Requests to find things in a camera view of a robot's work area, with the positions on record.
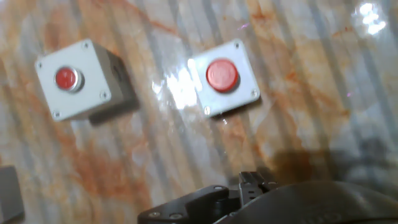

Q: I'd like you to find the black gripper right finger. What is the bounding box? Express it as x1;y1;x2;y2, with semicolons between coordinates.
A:
214;180;398;224

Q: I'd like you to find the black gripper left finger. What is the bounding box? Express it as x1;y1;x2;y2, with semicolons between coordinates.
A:
137;170;267;224

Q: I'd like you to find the marble pattern orange mat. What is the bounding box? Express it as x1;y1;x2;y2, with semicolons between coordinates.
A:
0;0;398;224

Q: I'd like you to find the grey box red mushroom button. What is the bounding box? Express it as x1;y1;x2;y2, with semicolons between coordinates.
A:
188;38;261;118

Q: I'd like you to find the grey box green flat button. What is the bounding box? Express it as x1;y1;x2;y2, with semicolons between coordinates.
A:
0;166;25;223

